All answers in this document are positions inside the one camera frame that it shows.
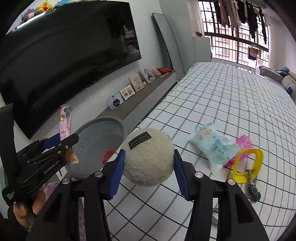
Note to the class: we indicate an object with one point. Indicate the yellow scalloped photo frame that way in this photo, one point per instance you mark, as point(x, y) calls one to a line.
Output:
point(127, 92)

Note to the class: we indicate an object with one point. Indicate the yellow plastic ring lid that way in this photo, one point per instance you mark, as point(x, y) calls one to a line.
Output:
point(254, 160)

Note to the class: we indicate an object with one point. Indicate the red folded cloth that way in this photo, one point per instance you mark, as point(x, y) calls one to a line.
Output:
point(164, 71)

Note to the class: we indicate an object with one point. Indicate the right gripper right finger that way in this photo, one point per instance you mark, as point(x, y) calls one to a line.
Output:
point(195, 186)

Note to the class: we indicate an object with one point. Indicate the plush toys on tv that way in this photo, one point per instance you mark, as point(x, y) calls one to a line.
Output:
point(44, 7)

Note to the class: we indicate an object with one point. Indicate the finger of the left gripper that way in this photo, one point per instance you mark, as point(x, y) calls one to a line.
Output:
point(52, 141)
point(68, 142)

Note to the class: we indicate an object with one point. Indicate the grey perforated laundry basket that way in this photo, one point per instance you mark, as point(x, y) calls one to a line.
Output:
point(96, 138)

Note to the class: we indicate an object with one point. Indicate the beige sofa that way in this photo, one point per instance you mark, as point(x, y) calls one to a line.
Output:
point(286, 79)

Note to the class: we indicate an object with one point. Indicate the leaning grey mirror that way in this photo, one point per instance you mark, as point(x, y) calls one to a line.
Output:
point(170, 43)

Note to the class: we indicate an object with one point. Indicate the large black television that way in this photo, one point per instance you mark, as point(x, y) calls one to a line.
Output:
point(50, 60)

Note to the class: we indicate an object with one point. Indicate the blue wet wipes packet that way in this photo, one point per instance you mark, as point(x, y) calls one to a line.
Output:
point(217, 148)

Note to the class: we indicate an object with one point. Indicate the man portrait photo frame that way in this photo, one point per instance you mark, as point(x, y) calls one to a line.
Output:
point(115, 101)

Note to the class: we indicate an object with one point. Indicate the baby photo canvas frame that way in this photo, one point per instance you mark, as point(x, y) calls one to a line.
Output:
point(136, 82)

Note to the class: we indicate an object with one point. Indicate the person left hand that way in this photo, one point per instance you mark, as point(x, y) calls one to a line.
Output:
point(22, 212)

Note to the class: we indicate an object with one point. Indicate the child photo white frame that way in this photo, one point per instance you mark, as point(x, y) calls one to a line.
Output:
point(147, 74)

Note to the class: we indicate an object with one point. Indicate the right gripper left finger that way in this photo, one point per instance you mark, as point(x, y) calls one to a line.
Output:
point(100, 186)

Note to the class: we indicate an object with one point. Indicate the checkered white tablecloth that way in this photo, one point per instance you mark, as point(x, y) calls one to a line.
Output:
point(237, 103)

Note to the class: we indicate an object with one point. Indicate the pink snack stick wrapper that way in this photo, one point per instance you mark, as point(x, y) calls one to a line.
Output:
point(65, 121)

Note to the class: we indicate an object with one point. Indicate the hanging laundry clothes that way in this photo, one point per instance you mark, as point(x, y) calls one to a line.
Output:
point(239, 31)

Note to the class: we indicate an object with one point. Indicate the red plastic bag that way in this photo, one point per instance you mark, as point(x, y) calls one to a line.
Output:
point(107, 156)

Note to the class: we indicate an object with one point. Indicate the pink plastic shuttlecock basket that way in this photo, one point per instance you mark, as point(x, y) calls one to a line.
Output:
point(243, 142)

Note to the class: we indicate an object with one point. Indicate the wooden tv console shelf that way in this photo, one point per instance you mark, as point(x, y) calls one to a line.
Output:
point(137, 107)

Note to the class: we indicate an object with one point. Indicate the cream fluffy ball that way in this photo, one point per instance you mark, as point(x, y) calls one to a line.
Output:
point(149, 157)

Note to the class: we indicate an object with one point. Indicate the grey cabinet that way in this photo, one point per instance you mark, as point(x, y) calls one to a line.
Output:
point(202, 50)

